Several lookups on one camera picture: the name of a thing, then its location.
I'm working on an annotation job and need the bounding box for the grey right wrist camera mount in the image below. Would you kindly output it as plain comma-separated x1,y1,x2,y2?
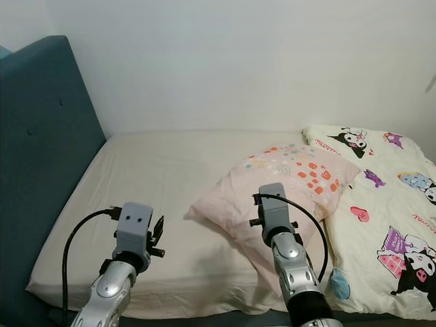
255,183,297,246

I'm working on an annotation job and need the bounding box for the bed mattress cream sheet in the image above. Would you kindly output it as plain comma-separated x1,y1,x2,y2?
26,126,436,321

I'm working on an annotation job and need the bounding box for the pink dotted pillow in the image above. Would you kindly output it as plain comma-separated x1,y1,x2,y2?
185,142,362,297

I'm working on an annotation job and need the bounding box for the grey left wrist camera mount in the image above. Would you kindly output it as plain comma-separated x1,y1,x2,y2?
112,202,154,260

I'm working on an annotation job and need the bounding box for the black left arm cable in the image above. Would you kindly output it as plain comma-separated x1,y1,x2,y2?
61,208,120,324

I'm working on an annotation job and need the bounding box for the cream cartoon print blanket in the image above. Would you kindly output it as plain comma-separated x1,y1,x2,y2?
303,124,436,321

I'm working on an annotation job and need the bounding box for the blue upholstered headboard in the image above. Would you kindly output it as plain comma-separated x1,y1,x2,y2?
0,35,108,327

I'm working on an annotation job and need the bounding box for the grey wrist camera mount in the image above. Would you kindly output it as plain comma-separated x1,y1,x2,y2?
255,183,297,246
112,202,154,260

